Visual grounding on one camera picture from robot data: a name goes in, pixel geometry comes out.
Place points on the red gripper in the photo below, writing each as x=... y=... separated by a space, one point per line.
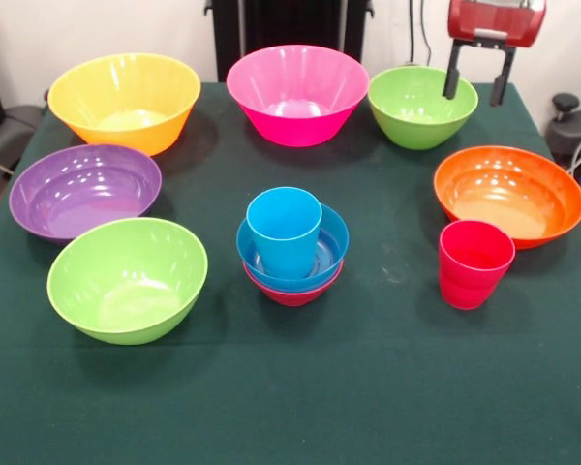
x=489 y=17

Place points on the light green plastic bowl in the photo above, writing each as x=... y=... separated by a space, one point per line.
x=126 y=276
x=411 y=111

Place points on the small blue plastic bowl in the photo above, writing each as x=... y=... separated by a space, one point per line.
x=331 y=242

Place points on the blue plastic cup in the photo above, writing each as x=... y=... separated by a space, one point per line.
x=285 y=242

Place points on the black floor stand base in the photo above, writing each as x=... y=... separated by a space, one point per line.
x=571 y=131

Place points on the shallow orange plastic bowl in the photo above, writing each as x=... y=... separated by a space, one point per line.
x=508 y=198

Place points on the large pink plastic bowl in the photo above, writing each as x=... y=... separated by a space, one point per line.
x=295 y=82

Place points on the red plastic cup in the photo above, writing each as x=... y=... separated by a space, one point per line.
x=469 y=281

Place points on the small red plastic bowl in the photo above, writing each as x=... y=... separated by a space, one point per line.
x=293 y=298

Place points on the large yellow-orange plastic bowl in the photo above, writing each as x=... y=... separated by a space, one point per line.
x=126 y=82

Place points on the dark green table cloth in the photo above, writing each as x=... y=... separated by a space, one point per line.
x=290 y=387

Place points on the shallow purple plastic bowl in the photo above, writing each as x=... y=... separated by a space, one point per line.
x=82 y=189

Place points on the black wall plug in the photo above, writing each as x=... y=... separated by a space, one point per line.
x=410 y=64

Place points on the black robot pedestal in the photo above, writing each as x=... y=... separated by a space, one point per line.
x=271 y=24

